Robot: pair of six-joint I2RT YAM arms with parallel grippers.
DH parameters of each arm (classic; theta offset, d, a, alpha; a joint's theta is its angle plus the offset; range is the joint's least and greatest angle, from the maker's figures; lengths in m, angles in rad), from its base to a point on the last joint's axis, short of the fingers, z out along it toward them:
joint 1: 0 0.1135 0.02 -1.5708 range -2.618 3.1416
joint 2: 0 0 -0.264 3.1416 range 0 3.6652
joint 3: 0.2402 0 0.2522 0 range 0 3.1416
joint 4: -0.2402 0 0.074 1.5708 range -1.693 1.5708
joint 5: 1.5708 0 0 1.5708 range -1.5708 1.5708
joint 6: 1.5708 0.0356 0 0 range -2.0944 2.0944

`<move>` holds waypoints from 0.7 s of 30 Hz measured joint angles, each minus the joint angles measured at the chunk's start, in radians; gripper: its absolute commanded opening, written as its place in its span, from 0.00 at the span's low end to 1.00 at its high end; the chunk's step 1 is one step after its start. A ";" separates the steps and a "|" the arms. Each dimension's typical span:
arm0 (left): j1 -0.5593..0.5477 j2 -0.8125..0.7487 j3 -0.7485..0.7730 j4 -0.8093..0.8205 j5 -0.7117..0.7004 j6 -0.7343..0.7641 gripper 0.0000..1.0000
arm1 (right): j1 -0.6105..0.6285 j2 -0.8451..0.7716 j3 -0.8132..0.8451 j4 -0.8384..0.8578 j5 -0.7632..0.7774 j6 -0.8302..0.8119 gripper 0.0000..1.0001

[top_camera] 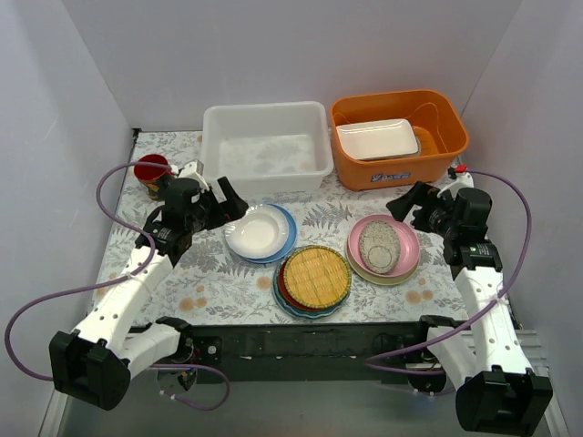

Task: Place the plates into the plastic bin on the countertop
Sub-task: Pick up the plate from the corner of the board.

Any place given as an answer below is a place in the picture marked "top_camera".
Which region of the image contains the round woven bamboo plate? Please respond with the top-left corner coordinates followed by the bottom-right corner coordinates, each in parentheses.
top-left (282, 245), bottom-right (352, 310)

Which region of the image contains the red-brown fluted plate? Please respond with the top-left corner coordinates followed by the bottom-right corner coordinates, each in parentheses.
top-left (278, 260), bottom-right (292, 303)

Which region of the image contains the teal scalloped plate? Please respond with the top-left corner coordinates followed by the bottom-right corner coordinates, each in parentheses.
top-left (272, 259), bottom-right (350, 320)

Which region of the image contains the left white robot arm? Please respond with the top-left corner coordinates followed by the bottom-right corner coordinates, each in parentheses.
top-left (49, 177), bottom-right (249, 411)

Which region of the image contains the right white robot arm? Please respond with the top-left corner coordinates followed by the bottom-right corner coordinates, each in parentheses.
top-left (386, 182), bottom-right (553, 436)

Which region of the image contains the white plastic bin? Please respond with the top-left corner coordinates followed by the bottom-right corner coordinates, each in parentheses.
top-left (199, 101), bottom-right (333, 196)

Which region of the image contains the white deep plate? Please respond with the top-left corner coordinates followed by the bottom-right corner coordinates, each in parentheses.
top-left (224, 204), bottom-right (289, 259)

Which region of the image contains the pink round plate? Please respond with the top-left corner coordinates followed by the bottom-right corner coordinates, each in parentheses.
top-left (347, 214), bottom-right (420, 278)

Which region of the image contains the speckled oval dish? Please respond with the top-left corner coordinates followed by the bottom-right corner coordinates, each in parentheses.
top-left (358, 220), bottom-right (401, 275)

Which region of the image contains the red and black mug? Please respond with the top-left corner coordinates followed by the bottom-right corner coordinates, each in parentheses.
top-left (134, 154), bottom-right (174, 201)

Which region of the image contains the blue round plate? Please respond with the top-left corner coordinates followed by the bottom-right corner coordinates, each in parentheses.
top-left (234, 203), bottom-right (298, 264)

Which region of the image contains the orange plastic tub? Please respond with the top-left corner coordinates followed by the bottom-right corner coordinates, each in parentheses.
top-left (330, 89), bottom-right (469, 191)

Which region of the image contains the white rectangular tray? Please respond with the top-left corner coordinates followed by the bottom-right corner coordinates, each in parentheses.
top-left (336, 118), bottom-right (421, 161)

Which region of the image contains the cream round plate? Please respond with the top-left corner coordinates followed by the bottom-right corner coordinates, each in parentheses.
top-left (345, 245), bottom-right (418, 287)

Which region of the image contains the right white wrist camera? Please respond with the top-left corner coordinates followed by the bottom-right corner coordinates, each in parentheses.
top-left (438, 165), bottom-right (474, 198)

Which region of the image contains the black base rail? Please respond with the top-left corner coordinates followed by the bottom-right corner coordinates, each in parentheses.
top-left (156, 317), bottom-right (428, 384)

